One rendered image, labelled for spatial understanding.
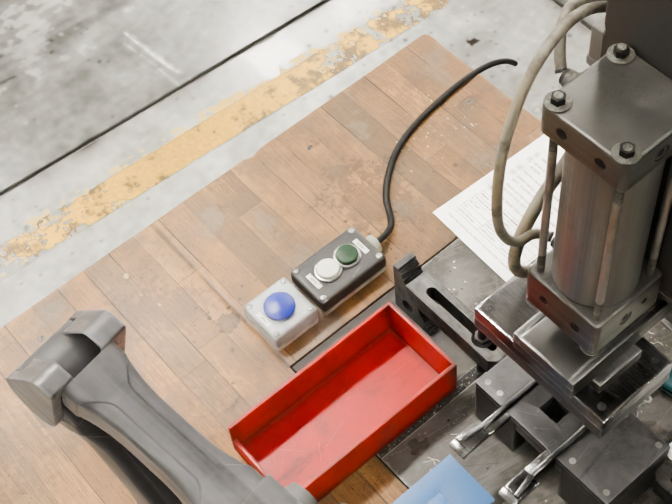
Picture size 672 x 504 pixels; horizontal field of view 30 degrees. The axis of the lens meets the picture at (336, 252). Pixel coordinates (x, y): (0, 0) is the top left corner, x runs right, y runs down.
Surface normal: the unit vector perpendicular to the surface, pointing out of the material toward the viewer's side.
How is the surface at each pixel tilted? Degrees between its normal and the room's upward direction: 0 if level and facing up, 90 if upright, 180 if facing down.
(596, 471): 0
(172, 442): 18
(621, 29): 90
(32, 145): 0
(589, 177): 90
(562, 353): 0
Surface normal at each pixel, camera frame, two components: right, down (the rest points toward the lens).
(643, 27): -0.76, 0.57
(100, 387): 0.17, -0.37
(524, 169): -0.07, -0.55
